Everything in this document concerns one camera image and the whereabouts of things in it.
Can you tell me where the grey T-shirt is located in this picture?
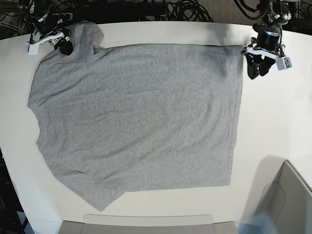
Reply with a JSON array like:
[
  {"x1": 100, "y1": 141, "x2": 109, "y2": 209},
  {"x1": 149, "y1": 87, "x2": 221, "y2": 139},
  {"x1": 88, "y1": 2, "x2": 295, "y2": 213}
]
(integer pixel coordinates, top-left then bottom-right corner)
[{"x1": 28, "y1": 22, "x2": 243, "y2": 211}]

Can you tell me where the black cable bundle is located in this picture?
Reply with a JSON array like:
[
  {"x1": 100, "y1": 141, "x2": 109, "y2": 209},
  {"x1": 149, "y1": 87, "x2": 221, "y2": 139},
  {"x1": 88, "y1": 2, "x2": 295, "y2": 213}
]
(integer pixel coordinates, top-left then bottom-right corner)
[{"x1": 156, "y1": 0, "x2": 215, "y2": 24}]

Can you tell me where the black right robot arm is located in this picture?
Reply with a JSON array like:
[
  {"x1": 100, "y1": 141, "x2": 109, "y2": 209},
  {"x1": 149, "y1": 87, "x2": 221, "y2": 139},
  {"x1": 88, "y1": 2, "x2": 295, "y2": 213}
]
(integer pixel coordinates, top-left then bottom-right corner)
[{"x1": 19, "y1": 0, "x2": 73, "y2": 56}]

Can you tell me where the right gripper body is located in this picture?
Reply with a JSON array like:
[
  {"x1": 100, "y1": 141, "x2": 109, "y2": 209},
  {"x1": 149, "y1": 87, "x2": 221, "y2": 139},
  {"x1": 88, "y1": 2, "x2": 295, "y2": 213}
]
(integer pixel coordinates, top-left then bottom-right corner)
[{"x1": 29, "y1": 29, "x2": 70, "y2": 48}]

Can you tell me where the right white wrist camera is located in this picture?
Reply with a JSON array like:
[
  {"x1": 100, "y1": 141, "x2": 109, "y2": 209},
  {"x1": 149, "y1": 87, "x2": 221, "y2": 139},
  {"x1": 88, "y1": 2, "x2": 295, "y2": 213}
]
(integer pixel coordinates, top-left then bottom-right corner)
[{"x1": 26, "y1": 42, "x2": 40, "y2": 55}]

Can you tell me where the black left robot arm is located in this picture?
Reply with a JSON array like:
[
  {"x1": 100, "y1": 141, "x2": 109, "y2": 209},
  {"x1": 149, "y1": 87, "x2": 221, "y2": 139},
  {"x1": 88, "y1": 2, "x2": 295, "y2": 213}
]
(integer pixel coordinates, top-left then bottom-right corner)
[{"x1": 235, "y1": 0, "x2": 292, "y2": 79}]

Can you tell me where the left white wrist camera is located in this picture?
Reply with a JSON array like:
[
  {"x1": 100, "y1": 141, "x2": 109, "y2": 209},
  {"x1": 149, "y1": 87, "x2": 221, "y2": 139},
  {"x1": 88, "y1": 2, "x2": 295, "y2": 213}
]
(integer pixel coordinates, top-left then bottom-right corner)
[{"x1": 275, "y1": 56, "x2": 292, "y2": 71}]

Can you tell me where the black power strip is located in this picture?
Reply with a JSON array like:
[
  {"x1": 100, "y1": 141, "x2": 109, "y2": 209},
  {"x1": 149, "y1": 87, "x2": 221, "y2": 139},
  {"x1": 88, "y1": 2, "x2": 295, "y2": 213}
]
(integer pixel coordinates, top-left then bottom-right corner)
[{"x1": 49, "y1": 12, "x2": 74, "y2": 24}]

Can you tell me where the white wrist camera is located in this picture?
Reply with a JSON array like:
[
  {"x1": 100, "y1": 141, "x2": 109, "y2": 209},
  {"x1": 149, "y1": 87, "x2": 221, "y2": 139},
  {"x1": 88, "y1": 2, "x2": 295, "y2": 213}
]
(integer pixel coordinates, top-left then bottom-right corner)
[
  {"x1": 26, "y1": 42, "x2": 40, "y2": 55},
  {"x1": 275, "y1": 56, "x2": 292, "y2": 71}
]

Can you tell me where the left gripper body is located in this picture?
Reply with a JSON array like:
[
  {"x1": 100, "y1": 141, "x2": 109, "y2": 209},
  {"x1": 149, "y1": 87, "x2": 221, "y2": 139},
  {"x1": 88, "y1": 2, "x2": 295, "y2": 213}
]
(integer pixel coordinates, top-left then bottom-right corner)
[{"x1": 242, "y1": 42, "x2": 285, "y2": 62}]

